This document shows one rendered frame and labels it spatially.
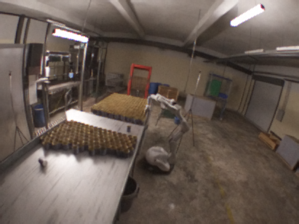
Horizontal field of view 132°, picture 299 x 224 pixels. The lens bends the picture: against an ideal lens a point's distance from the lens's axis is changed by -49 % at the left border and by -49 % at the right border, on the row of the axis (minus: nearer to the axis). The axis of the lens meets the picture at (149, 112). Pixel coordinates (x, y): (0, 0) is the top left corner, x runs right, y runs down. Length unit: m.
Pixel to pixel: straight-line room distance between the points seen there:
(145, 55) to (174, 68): 2.73
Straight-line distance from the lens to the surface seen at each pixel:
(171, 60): 11.07
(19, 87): 3.23
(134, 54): 11.38
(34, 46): 3.09
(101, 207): 1.08
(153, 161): 2.64
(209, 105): 7.19
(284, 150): 7.20
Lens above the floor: 2.04
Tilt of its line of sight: 19 degrees down
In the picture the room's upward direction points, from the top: 11 degrees clockwise
